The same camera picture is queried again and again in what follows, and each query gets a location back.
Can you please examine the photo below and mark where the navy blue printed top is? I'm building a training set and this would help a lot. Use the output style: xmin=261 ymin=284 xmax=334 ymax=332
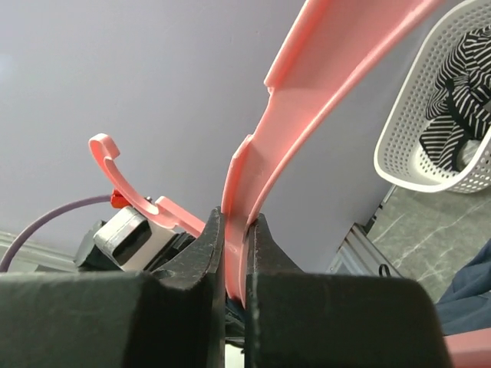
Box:
xmin=435 ymin=242 xmax=490 ymax=336

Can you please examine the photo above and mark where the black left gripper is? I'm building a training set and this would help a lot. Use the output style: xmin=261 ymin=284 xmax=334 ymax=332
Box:
xmin=74 ymin=220 xmax=196 ymax=271

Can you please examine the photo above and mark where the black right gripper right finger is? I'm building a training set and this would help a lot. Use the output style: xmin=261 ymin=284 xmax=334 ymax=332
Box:
xmin=245 ymin=216 xmax=452 ymax=367

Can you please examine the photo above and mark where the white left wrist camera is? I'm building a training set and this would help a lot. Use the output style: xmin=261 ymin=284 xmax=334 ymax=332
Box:
xmin=93 ymin=205 xmax=177 ymax=271

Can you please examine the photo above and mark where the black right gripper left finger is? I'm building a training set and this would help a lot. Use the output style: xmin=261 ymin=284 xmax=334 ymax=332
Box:
xmin=1 ymin=209 xmax=226 ymax=367

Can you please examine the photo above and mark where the pink plastic hanger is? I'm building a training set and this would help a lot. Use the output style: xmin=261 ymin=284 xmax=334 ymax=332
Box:
xmin=87 ymin=0 xmax=440 ymax=310

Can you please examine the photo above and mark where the aluminium rail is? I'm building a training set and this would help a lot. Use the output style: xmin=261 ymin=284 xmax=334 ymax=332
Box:
xmin=327 ymin=186 xmax=402 ymax=278

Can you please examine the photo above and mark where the black white striped tank top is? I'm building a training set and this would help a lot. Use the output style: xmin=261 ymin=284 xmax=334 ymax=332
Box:
xmin=419 ymin=26 xmax=490 ymax=172

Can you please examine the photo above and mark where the white perforated plastic basket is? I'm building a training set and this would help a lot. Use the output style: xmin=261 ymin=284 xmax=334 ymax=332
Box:
xmin=374 ymin=1 xmax=490 ymax=194

